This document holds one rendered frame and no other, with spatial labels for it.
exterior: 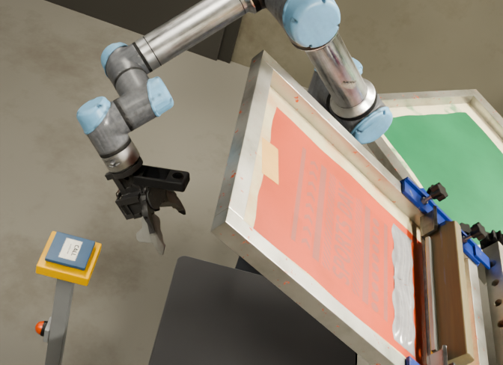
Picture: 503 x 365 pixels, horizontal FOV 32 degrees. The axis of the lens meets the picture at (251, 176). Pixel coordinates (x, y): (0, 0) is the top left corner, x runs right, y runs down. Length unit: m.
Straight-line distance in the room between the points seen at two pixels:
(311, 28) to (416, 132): 1.22
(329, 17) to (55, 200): 2.13
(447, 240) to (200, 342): 0.62
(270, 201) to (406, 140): 1.30
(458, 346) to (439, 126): 1.37
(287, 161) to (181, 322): 0.52
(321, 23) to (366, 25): 2.74
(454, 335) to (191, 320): 0.64
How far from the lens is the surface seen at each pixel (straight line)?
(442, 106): 3.18
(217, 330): 2.11
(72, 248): 2.18
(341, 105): 2.10
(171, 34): 1.90
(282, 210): 1.69
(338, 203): 1.89
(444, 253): 2.03
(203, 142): 4.19
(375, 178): 2.07
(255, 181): 1.67
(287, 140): 1.85
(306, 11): 1.81
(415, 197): 2.12
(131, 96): 1.82
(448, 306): 1.91
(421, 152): 2.90
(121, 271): 3.49
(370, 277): 1.84
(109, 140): 1.82
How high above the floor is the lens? 2.53
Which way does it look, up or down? 38 degrees down
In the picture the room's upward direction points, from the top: 17 degrees clockwise
